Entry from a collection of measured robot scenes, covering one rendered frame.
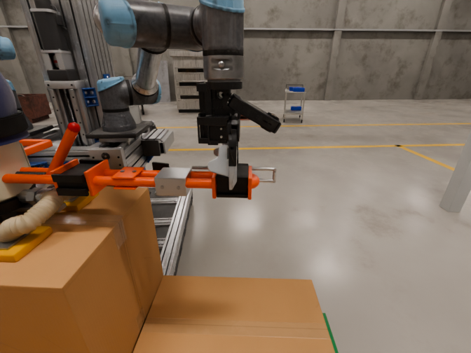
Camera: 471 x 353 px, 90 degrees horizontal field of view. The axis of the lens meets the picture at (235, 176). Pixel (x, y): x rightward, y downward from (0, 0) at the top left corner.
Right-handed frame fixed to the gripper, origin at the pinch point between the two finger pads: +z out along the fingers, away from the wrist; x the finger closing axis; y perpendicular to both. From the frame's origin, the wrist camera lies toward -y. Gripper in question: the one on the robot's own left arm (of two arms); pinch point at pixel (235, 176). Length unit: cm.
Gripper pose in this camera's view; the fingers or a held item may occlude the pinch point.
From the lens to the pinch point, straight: 53.4
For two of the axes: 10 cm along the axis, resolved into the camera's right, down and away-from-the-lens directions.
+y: -10.0, -0.2, 0.5
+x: -0.5, 4.1, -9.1
